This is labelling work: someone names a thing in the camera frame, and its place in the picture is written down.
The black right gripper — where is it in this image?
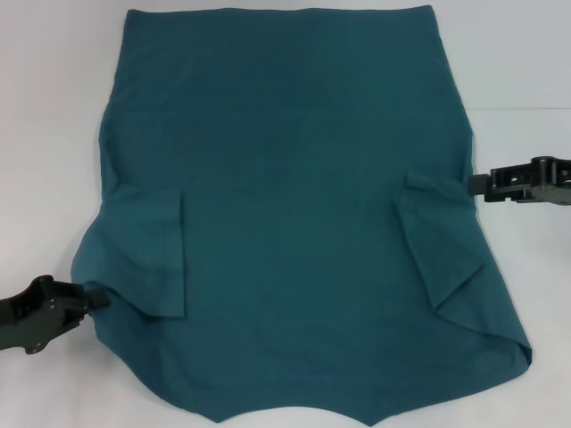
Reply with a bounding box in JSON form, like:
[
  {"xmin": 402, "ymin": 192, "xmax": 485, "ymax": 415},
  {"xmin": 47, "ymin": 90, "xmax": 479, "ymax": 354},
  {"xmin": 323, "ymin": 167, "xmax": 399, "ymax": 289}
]
[{"xmin": 473, "ymin": 154, "xmax": 571, "ymax": 205}]

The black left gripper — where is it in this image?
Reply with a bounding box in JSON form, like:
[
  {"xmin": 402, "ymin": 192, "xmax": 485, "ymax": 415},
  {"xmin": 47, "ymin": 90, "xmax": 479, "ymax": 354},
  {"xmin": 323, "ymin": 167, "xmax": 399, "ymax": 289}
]
[{"xmin": 0, "ymin": 275, "xmax": 112, "ymax": 357}]

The blue t-shirt with FREE print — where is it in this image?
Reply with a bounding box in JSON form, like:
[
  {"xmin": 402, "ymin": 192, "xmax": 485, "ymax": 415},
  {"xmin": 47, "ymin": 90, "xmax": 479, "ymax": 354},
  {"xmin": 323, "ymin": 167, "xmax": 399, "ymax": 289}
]
[{"xmin": 70, "ymin": 4, "xmax": 534, "ymax": 425}]

